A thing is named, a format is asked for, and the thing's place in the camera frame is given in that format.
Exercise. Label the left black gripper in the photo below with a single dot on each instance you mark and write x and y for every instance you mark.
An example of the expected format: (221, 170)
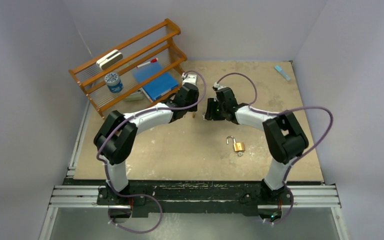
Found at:
(193, 109)

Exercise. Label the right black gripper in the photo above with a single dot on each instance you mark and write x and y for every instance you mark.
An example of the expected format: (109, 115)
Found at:
(210, 114)

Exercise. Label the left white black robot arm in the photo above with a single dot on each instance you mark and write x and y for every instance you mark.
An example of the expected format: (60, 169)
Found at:
(115, 138)

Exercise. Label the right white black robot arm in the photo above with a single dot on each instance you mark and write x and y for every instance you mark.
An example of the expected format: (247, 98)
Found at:
(284, 135)

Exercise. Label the blue book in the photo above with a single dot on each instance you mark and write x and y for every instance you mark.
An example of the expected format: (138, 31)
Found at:
(158, 87)

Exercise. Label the red capped marker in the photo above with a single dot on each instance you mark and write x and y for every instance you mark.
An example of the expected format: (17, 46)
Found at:
(154, 60)

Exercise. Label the orange wooden rack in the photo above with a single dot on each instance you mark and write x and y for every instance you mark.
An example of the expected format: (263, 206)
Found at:
(156, 42)

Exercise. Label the pale green roll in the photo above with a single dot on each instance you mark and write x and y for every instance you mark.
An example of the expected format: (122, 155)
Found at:
(137, 96)

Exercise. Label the blue lidded jar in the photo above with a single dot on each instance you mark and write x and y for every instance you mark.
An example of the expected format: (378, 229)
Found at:
(113, 82)

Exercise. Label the light blue eraser block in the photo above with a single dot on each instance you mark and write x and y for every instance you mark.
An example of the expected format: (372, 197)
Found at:
(282, 73)

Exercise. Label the white board eraser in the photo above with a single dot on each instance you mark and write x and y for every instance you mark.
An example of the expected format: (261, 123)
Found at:
(109, 59)

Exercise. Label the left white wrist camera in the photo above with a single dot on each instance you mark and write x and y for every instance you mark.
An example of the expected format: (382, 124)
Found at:
(189, 78)

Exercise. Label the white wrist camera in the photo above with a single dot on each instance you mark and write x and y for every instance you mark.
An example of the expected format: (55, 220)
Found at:
(189, 78)
(216, 86)

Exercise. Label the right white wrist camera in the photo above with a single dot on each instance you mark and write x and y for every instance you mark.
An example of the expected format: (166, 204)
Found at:
(216, 86)

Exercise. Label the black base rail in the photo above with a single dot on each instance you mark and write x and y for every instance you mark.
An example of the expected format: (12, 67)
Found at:
(189, 197)

